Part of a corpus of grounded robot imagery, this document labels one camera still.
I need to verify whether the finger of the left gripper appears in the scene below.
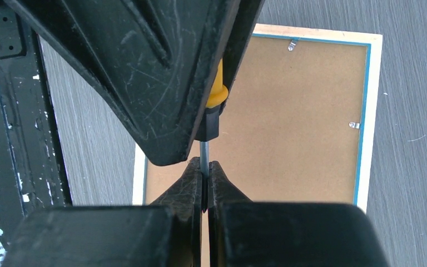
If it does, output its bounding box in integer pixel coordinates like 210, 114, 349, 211
222, 0, 264, 88

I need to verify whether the yellow handled screwdriver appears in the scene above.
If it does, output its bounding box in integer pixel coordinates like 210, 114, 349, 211
195, 57, 230, 181

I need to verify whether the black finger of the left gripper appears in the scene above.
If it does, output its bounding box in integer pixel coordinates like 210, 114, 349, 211
7, 1, 240, 166

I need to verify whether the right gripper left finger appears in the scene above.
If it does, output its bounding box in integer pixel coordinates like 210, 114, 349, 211
3, 157, 202, 266

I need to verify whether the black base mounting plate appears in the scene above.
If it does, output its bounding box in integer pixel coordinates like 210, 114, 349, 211
0, 1, 72, 247

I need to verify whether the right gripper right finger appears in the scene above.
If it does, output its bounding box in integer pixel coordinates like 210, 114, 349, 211
207, 161, 388, 266

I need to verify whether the blue picture frame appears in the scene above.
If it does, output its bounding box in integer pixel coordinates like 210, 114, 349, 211
131, 22, 384, 267

